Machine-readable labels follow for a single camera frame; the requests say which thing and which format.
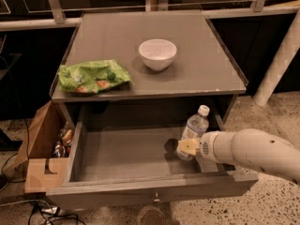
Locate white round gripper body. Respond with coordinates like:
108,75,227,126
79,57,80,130
199,131,219,163

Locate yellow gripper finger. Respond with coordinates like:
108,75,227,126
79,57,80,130
178,139,200,156

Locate clear plastic water bottle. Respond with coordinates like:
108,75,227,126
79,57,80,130
175,104,211,161

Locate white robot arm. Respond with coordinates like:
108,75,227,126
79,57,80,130
177,128,300,185

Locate metal drawer knob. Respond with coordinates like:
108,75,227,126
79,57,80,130
153,192,162,203

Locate open grey top drawer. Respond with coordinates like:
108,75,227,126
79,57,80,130
45,105,260,211

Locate grey wooden cabinet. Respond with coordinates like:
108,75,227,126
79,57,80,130
51,10,246,134

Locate white ceramic bowl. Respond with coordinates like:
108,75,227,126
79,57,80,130
139,38,177,71

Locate green snack bag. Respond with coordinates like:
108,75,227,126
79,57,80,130
58,59,132,94

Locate snack packets in box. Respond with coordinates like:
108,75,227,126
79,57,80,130
52,122,73,158

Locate brown cardboard box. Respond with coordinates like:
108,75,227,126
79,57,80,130
12,101,68,193

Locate white cylindrical post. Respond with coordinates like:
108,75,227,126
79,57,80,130
253,10,300,107

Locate metal railing frame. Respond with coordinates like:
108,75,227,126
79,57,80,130
0,0,299,32

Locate black floor cables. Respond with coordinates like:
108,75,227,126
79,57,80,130
0,119,87,225

